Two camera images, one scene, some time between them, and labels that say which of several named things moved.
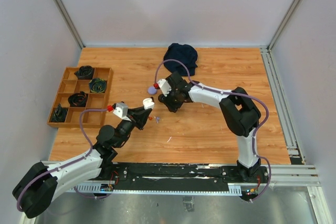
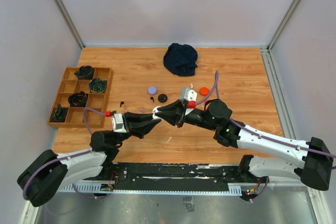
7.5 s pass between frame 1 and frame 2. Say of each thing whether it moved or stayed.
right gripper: moved
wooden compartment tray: stayed
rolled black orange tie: stayed
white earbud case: moved
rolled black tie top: stayed
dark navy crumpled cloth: stayed
